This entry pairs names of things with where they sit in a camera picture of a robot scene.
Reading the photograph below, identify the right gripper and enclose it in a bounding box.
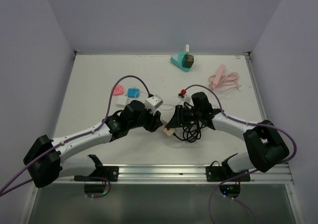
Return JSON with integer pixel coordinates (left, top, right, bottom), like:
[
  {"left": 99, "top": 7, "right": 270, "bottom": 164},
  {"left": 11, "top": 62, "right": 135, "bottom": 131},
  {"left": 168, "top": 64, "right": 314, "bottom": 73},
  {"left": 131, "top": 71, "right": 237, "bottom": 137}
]
[{"left": 166, "top": 105, "right": 202, "bottom": 129}]

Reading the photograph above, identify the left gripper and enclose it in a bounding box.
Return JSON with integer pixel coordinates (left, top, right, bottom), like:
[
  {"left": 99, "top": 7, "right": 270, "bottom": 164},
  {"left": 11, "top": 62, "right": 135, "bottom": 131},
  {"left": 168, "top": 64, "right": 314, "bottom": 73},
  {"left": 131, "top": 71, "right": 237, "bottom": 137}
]
[{"left": 128, "top": 104, "right": 162, "bottom": 132}]

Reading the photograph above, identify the beige power strip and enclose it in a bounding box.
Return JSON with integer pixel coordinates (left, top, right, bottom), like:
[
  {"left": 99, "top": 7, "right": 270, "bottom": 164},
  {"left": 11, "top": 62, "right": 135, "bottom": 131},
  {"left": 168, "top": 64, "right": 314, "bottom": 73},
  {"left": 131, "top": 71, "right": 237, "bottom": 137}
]
[{"left": 162, "top": 126, "right": 176, "bottom": 137}]

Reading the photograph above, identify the white plug adapter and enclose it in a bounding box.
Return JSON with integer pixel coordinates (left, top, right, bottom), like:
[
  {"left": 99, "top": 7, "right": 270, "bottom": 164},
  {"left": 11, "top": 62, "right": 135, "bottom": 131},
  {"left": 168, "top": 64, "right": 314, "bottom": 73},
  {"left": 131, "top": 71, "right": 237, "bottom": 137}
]
[{"left": 116, "top": 95, "right": 129, "bottom": 107}]

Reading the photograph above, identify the blue plug adapter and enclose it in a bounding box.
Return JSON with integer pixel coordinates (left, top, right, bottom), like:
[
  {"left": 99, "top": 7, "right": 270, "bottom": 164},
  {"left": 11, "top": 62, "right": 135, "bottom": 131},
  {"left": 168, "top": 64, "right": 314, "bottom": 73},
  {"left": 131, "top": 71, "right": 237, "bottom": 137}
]
[{"left": 127, "top": 87, "right": 140, "bottom": 98}]

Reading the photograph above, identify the pink plug adapter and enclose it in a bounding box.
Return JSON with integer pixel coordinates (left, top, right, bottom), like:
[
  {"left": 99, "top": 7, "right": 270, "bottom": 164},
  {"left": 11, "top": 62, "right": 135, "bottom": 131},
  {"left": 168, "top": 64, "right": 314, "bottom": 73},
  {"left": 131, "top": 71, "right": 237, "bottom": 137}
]
[{"left": 112, "top": 85, "right": 124, "bottom": 96}]

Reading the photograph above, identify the pink power strip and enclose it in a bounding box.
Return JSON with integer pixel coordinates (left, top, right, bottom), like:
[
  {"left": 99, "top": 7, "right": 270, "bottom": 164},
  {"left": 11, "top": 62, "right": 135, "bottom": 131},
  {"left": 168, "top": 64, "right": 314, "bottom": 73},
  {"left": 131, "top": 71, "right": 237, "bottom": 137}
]
[{"left": 210, "top": 64, "right": 225, "bottom": 90}]

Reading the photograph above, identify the pink power cord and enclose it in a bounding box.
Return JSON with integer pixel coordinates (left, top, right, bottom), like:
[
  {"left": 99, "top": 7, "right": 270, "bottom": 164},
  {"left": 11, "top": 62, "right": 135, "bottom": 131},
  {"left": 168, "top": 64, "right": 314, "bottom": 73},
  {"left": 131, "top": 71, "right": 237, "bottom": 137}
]
[{"left": 208, "top": 72, "right": 242, "bottom": 92}]

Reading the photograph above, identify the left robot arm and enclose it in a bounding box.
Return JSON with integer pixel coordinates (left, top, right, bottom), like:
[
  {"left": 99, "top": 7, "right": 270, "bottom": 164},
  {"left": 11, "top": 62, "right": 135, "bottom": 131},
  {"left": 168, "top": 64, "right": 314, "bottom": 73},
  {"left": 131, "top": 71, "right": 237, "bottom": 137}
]
[{"left": 23, "top": 96, "right": 162, "bottom": 188}]

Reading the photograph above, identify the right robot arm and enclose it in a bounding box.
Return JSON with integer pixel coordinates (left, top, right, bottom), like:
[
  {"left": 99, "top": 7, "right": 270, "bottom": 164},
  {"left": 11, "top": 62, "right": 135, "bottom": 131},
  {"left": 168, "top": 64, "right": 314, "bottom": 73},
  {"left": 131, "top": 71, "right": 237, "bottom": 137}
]
[{"left": 165, "top": 92, "right": 289, "bottom": 181}]

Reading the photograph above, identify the dark green cube charger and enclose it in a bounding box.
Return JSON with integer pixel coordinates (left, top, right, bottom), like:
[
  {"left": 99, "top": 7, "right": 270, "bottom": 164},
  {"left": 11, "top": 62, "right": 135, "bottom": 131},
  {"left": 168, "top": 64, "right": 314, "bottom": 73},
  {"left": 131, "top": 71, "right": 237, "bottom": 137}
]
[{"left": 182, "top": 54, "right": 194, "bottom": 69}]

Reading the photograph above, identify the teal triangular power strip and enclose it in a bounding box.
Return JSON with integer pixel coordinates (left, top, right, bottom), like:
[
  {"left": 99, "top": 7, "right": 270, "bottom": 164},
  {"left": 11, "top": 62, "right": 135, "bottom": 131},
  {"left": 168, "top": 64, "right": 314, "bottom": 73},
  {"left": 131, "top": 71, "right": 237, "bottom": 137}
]
[{"left": 170, "top": 52, "right": 190, "bottom": 72}]

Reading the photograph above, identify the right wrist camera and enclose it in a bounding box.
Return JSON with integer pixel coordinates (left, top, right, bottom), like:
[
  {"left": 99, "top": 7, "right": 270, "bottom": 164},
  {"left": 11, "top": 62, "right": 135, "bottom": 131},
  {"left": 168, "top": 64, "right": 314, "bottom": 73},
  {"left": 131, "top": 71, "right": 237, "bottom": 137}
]
[{"left": 177, "top": 89, "right": 191, "bottom": 104}]

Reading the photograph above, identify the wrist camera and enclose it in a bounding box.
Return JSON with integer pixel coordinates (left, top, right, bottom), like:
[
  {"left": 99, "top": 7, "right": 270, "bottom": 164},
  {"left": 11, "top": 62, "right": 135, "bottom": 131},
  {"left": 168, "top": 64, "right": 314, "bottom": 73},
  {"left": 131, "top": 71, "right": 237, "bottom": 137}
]
[
  {"left": 177, "top": 89, "right": 191, "bottom": 104},
  {"left": 145, "top": 95, "right": 163, "bottom": 115}
]

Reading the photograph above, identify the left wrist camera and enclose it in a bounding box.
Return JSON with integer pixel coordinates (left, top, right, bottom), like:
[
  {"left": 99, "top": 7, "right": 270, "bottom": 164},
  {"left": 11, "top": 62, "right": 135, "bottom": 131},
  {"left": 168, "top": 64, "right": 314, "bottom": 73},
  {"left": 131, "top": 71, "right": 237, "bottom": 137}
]
[{"left": 145, "top": 95, "right": 163, "bottom": 115}]

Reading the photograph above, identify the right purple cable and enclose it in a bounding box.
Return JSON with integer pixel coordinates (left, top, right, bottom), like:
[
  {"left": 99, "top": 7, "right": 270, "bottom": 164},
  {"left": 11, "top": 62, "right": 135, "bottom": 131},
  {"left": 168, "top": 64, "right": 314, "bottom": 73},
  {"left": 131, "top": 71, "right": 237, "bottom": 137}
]
[{"left": 185, "top": 84, "right": 298, "bottom": 224}]

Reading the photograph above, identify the purple cable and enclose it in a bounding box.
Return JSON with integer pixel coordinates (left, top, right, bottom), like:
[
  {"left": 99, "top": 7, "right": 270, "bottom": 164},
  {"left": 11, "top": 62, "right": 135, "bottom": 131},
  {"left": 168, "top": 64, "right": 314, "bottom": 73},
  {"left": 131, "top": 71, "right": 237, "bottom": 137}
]
[
  {"left": 185, "top": 84, "right": 298, "bottom": 224},
  {"left": 0, "top": 75, "right": 154, "bottom": 199}
]

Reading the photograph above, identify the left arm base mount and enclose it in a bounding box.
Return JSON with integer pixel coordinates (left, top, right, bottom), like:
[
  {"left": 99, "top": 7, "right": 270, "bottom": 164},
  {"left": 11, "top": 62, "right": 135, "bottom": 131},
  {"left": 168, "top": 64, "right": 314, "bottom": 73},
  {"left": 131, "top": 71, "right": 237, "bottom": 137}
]
[{"left": 74, "top": 166, "right": 119, "bottom": 199}]

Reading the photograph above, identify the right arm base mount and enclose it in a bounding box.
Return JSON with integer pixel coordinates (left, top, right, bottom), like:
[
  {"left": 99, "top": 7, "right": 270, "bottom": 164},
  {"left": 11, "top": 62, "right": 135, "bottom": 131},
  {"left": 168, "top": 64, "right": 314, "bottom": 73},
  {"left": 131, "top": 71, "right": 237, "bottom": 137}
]
[{"left": 205, "top": 161, "right": 251, "bottom": 198}]

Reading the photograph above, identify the aluminium front rail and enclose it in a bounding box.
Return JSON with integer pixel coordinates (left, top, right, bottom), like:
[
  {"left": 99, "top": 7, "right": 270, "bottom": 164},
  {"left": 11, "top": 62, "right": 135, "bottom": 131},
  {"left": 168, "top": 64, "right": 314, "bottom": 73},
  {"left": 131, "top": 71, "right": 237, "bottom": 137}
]
[{"left": 31, "top": 163, "right": 294, "bottom": 185}]

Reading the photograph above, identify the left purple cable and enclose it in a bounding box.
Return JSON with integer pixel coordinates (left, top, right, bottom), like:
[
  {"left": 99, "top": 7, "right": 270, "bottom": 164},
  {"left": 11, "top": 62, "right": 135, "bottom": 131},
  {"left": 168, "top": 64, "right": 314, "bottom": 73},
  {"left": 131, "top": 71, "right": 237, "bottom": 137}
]
[{"left": 0, "top": 75, "right": 154, "bottom": 199}]

